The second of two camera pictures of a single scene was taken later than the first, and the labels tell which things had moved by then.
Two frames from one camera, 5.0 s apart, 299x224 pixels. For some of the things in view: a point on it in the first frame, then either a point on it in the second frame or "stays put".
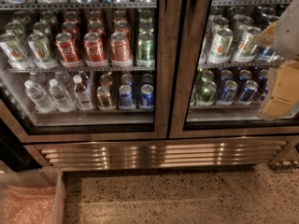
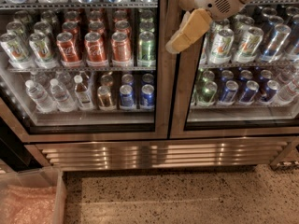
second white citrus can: x=41 y=50 stays put
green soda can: x=146 y=52 stays put
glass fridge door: x=86 y=63 stays put
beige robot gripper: x=288 y=37 -> x=215 y=0
